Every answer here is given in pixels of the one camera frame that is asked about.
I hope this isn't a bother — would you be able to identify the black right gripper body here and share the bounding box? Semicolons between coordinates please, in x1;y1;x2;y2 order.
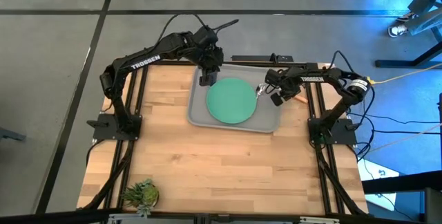
265;68;301;95

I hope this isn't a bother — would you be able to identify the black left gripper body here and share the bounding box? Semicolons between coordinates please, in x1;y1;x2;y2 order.
188;26;224;73

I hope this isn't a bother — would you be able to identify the spoon with orange handle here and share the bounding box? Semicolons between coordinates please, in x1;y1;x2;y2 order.
255;82;309;104

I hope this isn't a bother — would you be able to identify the grey plastic tray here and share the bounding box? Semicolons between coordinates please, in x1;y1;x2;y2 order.
186;64;281;134

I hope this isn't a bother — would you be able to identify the green round plate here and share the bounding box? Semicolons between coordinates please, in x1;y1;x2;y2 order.
206;77;258;125

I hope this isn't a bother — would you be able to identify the white paper sheet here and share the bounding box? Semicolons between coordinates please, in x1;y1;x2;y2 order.
357;158;401;212

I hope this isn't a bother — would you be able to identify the person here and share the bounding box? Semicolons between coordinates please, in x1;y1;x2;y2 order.
387;0;442;39

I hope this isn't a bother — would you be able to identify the small green succulent plant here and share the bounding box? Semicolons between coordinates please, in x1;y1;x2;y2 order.
121;178;160;215

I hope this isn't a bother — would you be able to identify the black beam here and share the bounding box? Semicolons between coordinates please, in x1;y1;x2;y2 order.
361;169;442;196

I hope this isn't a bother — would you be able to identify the grey cabinet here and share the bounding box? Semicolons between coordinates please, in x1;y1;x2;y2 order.
423;187;442;224

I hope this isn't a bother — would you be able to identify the grey furniture foot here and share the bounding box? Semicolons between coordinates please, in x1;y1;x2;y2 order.
0;126;27;144

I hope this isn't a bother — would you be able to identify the black rig crossbar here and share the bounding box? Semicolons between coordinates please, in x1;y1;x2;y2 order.
0;207;442;224

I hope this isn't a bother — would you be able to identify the black metal table frame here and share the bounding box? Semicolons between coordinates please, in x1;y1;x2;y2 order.
78;57;369;218

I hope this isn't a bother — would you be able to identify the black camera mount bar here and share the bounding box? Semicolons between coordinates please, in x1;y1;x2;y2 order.
231;53;294;63

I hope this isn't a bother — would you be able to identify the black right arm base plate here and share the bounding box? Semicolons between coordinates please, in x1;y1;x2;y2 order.
307;118;358;145

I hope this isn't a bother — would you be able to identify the yellow extension cord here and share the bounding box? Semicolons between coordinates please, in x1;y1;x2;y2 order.
368;64;442;86

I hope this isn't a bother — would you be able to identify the black table leg frame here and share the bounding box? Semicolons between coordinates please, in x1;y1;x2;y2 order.
374;0;442;69

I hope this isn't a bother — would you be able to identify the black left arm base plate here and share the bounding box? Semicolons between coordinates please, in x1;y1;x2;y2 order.
86;113;142;141

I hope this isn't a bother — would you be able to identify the black power cable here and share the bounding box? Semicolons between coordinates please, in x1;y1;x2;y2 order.
372;129;442;137

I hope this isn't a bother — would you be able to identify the silver aluminium bracket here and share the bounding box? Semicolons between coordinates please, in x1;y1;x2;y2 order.
298;216;341;224
108;212;148;224

